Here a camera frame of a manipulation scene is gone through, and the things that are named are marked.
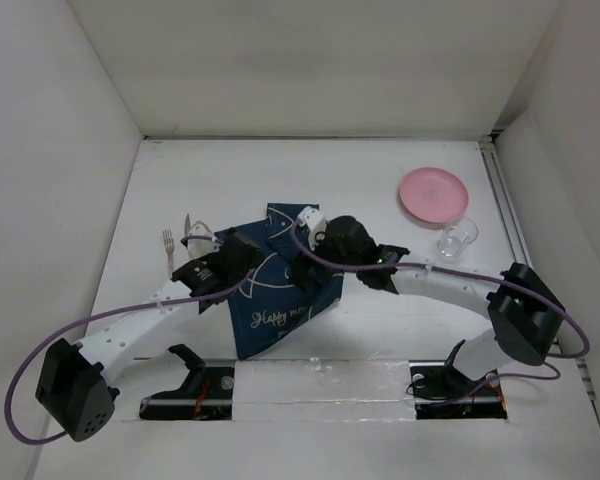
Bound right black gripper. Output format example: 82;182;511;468
289;226;361;293

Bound pink handled knife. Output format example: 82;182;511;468
184;214;214;238

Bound pink handled fork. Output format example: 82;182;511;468
162;229;175;277

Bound navy blue placemat cloth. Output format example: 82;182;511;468
228;203;344;360

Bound pink plastic plate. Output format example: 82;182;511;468
398;167;469;224

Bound clear drinking glass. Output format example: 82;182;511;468
436;217;479;262

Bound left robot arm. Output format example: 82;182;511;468
36;228;262;442

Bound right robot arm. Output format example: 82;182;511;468
290;207;566;394

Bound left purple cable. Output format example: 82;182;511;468
4;234;256;446

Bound purple cable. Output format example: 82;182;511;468
290;222;591;406
4;234;256;446

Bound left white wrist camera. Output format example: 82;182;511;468
186;234;220;259

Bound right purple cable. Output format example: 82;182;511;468
290;222;591;406

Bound aluminium rail right side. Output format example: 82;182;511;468
479;130;596;401

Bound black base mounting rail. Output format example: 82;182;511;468
138;348;508;421

